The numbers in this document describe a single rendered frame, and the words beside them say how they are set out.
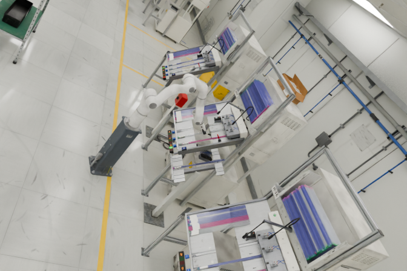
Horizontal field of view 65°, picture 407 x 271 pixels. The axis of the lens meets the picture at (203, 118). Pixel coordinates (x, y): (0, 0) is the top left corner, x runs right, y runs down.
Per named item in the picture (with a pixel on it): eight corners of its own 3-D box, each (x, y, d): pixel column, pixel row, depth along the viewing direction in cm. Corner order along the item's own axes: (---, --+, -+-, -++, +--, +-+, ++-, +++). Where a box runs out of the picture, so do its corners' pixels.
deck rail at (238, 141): (178, 155, 336) (177, 151, 332) (178, 153, 337) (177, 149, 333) (244, 143, 338) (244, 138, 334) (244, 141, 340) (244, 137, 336)
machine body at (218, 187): (165, 198, 379) (196, 167, 351) (162, 155, 432) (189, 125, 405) (208, 212, 409) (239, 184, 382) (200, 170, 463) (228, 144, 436)
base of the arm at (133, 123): (125, 129, 307) (135, 116, 299) (122, 115, 319) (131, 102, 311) (142, 133, 320) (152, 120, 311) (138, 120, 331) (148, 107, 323)
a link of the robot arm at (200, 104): (206, 104, 308) (201, 126, 328) (206, 94, 320) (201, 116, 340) (197, 103, 307) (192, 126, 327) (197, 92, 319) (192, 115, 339)
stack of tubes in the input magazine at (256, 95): (251, 123, 327) (269, 105, 315) (239, 94, 366) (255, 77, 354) (260, 127, 333) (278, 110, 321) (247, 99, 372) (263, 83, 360)
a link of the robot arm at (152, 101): (148, 102, 312) (149, 113, 300) (142, 94, 303) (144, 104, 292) (195, 82, 309) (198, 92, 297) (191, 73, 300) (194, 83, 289)
